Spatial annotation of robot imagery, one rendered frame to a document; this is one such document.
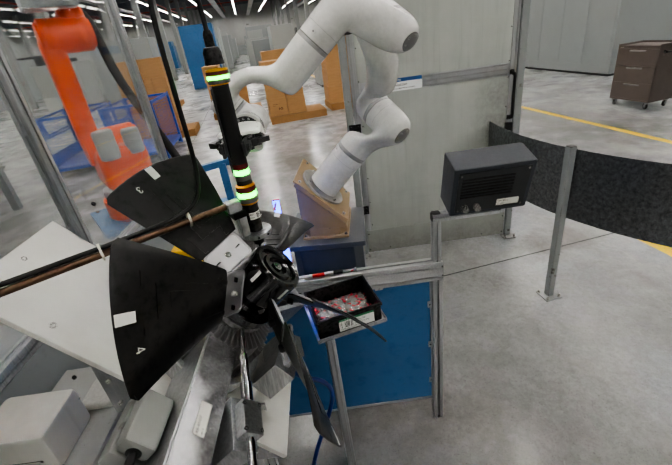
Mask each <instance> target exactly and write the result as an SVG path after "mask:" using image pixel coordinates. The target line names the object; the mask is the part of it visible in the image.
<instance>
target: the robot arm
mask: <svg viewBox="0 0 672 465"><path fill-rule="evenodd" d="M346 32H349V33H352V34H354V35H356V37H357V40H358V42H359V45H360V47H361V49H362V52H363V55H364V58H365V62H366V84H365V87H364V89H363V91H362V92H361V93H360V94H359V96H358V97H357V99H356V104H355V106H356V111H357V113H358V115H359V116H360V118H361V119H362V120H363V121H364V122H365V123H366V124H367V125H368V126H369V127H370V128H371V129H372V130H373V131H372V133H371V134H369V135H364V134H362V133H359V132H356V131H349V132H348V133H346V134H345V135H344V137H343V138H342V139H341V140H340V142H339V143H338V144H337V145H336V147H335V148H334V149H333V150H332V152H331V153H330V154H329V155H328V157H327V158H326V159H325V160H324V162H323V163H322V164H321V166H320V167H319V168H318V169H317V171H315V170H305V171H304V173H303V179H304V181H305V183H306V184H307V186H308V187H309V188H310V189H311V190H312V191H313V192H314V193H315V194H316V195H317V196H319V197H320V198H321V199H323V200H325V201H326V202H329V203H331V204H340V203H341V202H342V195H341V193H340V191H339V190H340V189H341V188H342V187H343V186H344V185H345V183H346V182H347V181H348V180H349V179H350V177H351V176H352V175H353V174H354V173H355V172H356V170H357V169H358V168H359V167H360V166H361V164H362V163H363V162H364V161H365V160H366V159H367V157H368V156H369V155H370V154H371V153H373V152H374V151H376V150H378V149H380V148H384V147H389V146H394V145H397V144H399V143H401V142H403V141H404V140H405V139H406V137H407V136H408V134H409V132H410V127H411V126H410V121H409V119H408V117H407V116H406V115H405V114H404V112H403V111H402V110H401V109H400V108H398V107H397V106H396V105H395V104H394V103H393V102H392V101H391V100H390V99H389V98H388V97H387V95H388V94H390V93H391V92H392V91H393V90H394V88H395V86H396V83H397V79H398V70H399V59H398V54H397V53H404V52H407V51H408V50H410V49H411V48H412V47H414V45H415V44H416V42H417V40H418V37H419V26H418V23H417V21H416V20H415V18H414V17H413V16H412V15H411V14H410V13H409V12H408V11H406V10H405V9H404V8H403V7H401V6H400V5H399V4H397V3H396V2H395V1H394V0H321V1H320V2H319V4H318V5H317V6H316V8H315V9H314V10H313V12H312V13H311V14H310V16H309V17H308V18H307V20H306V21H305V22H304V24H303V25H302V26H301V28H300V29H299V31H298V32H297V33H296V35H295V36H294V37H293V39H292V40H291V42H290V43H289V44H288V46H287V47H286V48H285V50H284V51H283V53H282V54H281V55H280V57H279V58H278V59H277V61H276V62H275V63H274V64H272V65H269V66H252V67H247V68H243V69H240V70H238V71H236V72H234V73H233V74H231V75H230V80H231V82H230V83H229V87H230V91H231V96H232V100H233V104H234V108H235V112H236V116H237V121H238V125H239V129H240V133H241V137H242V141H241V146H242V150H243V154H244V156H248V154H249V153H250V152H256V151H260V150H262V149H263V148H264V146H265V142H266V141H270V137H269V135H267V134H265V133H267V130H266V129H267V127H268V125H269V115H268V112H267V111H266V109H265V108H263V107H262V106H260V105H258V104H249V103H248V102H246V101H245V100H244V99H243V98H241V97H240V95H239V92H240V91H241V90H242V88H244V87H245V86H247V85H249V84H254V83H258V84H264V85H268V86H270V87H272V88H275V89H277V90H279V91H281V92H283V93H285V94H288V95H294V94H295V93H297V92H298V91H299V90H300V89H301V87H302V86H303V85H304V84H305V83H306V81H307V80H308V79H309V78H310V76H311V75H312V74H313V73H314V71H315V70H316V69H317V68H318V66H319V65H320V64H321V63H322V62H323V60H324V59H325V58H326V57H327V55H328V54H329V53H330V52H331V50H332V49H333V48H334V47H335V45H336V44H337V43H338V41H339V40H340V39H341V38H342V36H343V35H344V34H345V33H346ZM217 138H218V139H219V140H216V141H214V142H211V143H209V144H208V145H209V148H210V149H217V150H218V151H219V154H220V155H222V157H223V159H227V157H228V156H227V152H226V148H225V145H224V141H223V137H222V133H221V132H220V133H219V134H218V135H217Z"/></svg>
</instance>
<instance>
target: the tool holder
mask: <svg viewBox="0 0 672 465"><path fill-rule="evenodd" d="M229 201H230V200H228V201H225V202H223V205H224V204H226V206H227V210H226V212H227V215H228V216H229V217H230V218H232V219H233V220H235V221H236V225H237V228H238V232H239V234H241V235H242V237H243V239H245V240H247V241H257V240H261V239H263V238H266V237H267V236H269V235H270V234H271V232H272V228H271V225H270V224H269V223H266V222H262V226H263V229H262V230H261V231H259V232H250V228H249V224H248V220H247V213H246V210H245V209H243V208H242V206H241V202H240V201H239V200H238V201H236V202H233V203H229Z"/></svg>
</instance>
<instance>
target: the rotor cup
mask: <svg viewBox="0 0 672 465"><path fill-rule="evenodd" d="M274 262H277V263H279V264H280V265H281V267H282V269H281V270H278V269H277V268H276V267H275V266H274ZM242 268H244V271H245V279H244V288H243V298H242V307H241V310H240V311H239V312H238V313H236V314H234V315H231V316H229V317H230V318H231V319H233V320H234V321H235V322H237V323H239V324H240V325H243V326H245V327H249V328H260V327H262V326H264V325H265V324H266V323H267V322H268V309H269V298H271V299H273V300H274V301H275V303H276V305H278V304H279V303H280V302H281V301H282V300H283V299H284V298H285V297H286V296H287V295H288V294H289V293H290V292H291V291H292V290H293V289H294V288H295V287H296V286H297V285H298V283H299V275H298V272H297V269H296V267H295V266H294V264H293V263H292V261H291V260H290V259H289V258H288V257H287V256H286V255H285V254H284V253H283V252H281V251H280V250H278V249H277V248H275V247H272V246H269V245H261V246H259V247H257V248H256V249H255V250H254V251H253V252H252V253H251V254H250V255H249V257H248V258H247V259H246V260H245V261H244V262H243V263H242V264H241V265H240V266H239V267H238V268H237V270H238V269H242ZM259 270H260V272H261V274H260V275H259V276H258V277H257V278H256V279H255V280H254V281H253V282H251V280H250V279H251V278H252V277H253V276H254V275H255V274H256V273H257V272H258V271H259ZM286 290H289V291H288V292H287V293H285V294H284V295H283V296H282V297H281V298H280V299H277V298H278V297H279V296H280V295H281V294H283V293H284V292H285V291H286Z"/></svg>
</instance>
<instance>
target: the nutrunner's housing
mask: <svg viewBox="0 0 672 465"><path fill-rule="evenodd" d="M203 39H204V43H205V47H206V48H203V58H204V61H205V66H212V65H218V64H224V63H225V62H224V59H223V56H222V52H221V50H220V49H219V47H218V46H215V42H214V38H213V34H212V33H211V31H210V30H205V31H203ZM242 207H243V209H245V210H246V213H247V220H248V224H249V228H250V232H259V231H261V230H262V229H263V226H262V221H261V214H260V210H259V206H258V202H257V203H255V204H253V205H249V206H243V205H242Z"/></svg>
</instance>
